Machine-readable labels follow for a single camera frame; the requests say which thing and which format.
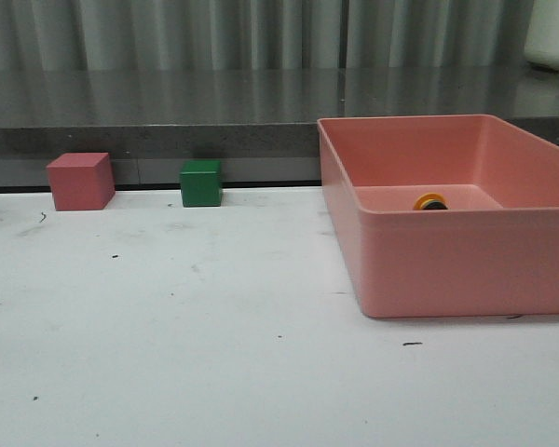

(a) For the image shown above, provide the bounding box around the yellow push button switch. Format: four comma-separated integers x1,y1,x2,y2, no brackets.
413,193,448,210

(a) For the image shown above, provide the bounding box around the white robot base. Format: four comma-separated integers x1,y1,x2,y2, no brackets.
524,0,559,72

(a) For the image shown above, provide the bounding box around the green cube block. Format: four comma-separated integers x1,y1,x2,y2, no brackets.
180,159,223,208

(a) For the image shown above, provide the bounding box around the pink cube block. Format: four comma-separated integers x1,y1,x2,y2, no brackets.
46,153,116,211

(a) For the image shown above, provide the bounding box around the pink plastic bin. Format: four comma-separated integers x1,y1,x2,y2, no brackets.
318,115,559,318

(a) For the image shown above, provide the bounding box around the grey curtain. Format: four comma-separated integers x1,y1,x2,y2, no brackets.
0,1,533,71

